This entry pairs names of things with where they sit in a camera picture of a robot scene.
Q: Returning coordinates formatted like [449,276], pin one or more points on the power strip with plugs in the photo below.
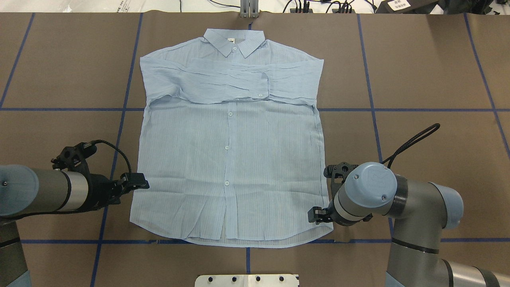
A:
[318,7]

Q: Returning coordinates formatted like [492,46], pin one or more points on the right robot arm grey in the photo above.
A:
[420,210]

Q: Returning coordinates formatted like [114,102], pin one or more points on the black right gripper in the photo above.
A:
[319,215]

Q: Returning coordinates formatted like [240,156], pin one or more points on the light blue striped shirt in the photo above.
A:
[231,142]

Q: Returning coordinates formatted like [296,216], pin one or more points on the aluminium frame profile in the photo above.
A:
[249,9]

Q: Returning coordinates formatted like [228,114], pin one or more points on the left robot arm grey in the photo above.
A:
[28,192]

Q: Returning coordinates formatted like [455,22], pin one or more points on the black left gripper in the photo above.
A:
[98,190]

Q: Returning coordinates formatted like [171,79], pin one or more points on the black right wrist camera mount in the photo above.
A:
[341,170]

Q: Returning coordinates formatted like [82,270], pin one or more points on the grey teach pendant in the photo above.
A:
[406,6]

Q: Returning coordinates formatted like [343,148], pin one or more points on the blue tape line lengthwise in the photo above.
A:
[118,140]

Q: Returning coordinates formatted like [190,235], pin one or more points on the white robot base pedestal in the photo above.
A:
[248,280]

